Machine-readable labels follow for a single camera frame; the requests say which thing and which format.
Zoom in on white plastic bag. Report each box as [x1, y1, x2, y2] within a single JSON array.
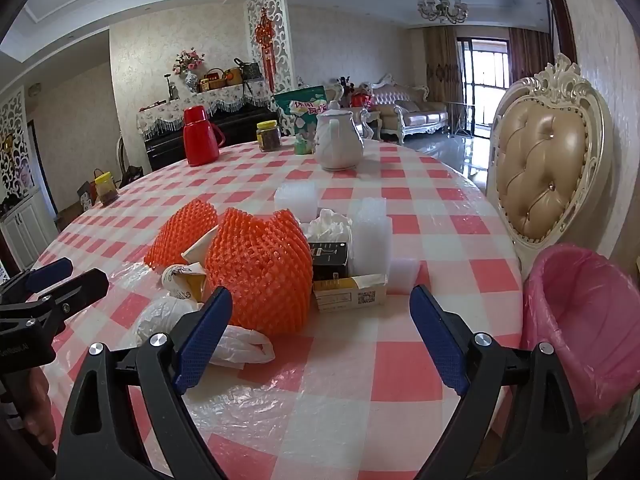
[[131, 296, 277, 367]]

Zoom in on black upright piano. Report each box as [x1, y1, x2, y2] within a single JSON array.
[[144, 106, 281, 171]]

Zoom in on white tissue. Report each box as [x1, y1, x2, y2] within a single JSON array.
[[302, 208, 353, 246]]

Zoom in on red knot wall hanging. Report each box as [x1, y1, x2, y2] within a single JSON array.
[[254, 5, 277, 83]]

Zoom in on black cardboard box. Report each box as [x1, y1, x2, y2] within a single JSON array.
[[307, 241, 351, 281]]

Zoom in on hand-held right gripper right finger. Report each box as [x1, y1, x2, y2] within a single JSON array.
[[409, 284, 588, 480]]

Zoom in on yellow-lidded glass jar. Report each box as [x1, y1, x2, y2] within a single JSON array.
[[256, 120, 282, 152], [94, 171, 120, 207]]

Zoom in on printed paper bag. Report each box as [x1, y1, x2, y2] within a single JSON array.
[[160, 230, 221, 306]]

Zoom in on yellow and white carton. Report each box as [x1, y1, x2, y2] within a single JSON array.
[[312, 274, 390, 311]]

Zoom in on large orange foam net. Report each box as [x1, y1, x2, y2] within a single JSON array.
[[204, 207, 315, 337]]

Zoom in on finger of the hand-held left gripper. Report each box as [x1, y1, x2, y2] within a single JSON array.
[[0, 257, 74, 306], [34, 268, 110, 333]]

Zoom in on metal folding rack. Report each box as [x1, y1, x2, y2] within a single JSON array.
[[445, 101, 476, 138]]

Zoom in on white foam block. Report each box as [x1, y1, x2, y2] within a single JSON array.
[[275, 182, 319, 223], [350, 197, 391, 277]]

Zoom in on chandelier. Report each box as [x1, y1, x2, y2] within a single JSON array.
[[417, 0, 470, 25]]

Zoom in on brown curtain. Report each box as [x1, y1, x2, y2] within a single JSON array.
[[424, 26, 463, 106], [509, 27, 551, 78]]

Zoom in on bin with pink liner bag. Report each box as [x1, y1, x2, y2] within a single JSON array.
[[520, 244, 640, 421]]

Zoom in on cream tufted dining chair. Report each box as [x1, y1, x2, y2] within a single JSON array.
[[486, 53, 613, 281]]

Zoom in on green snack bag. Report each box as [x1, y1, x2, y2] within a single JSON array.
[[273, 85, 328, 136]]

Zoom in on floral lace piano cover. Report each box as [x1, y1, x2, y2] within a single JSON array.
[[136, 79, 273, 141]]

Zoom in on person's left hand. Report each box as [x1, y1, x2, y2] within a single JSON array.
[[20, 371, 57, 442]]

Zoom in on vase with pink flowers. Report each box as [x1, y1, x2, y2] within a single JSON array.
[[172, 49, 206, 93]]

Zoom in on glass balcony door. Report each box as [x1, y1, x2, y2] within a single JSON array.
[[456, 35, 511, 138]]

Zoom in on cream leather sofa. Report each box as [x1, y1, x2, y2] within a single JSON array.
[[370, 74, 450, 142]]

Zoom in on small orange foam net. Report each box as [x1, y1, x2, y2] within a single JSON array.
[[143, 199, 219, 272]]

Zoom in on pink checkered tablecloth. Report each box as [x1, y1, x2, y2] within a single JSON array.
[[30, 135, 526, 480]]

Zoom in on dark handbag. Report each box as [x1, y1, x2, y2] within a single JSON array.
[[234, 57, 262, 82]]

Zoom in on white lattice screen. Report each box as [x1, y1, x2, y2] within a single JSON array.
[[0, 87, 41, 201], [244, 0, 293, 131]]

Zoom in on white ceramic teapot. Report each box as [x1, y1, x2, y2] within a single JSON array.
[[314, 100, 365, 172]]

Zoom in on red thermos jug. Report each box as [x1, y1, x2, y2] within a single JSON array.
[[182, 106, 226, 167]]

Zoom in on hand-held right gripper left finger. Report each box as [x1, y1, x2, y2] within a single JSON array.
[[54, 286, 234, 480]]

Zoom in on white cabinet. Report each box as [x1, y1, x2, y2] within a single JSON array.
[[0, 187, 56, 271]]

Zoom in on wicker basket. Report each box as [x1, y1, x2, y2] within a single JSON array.
[[200, 67, 226, 93]]

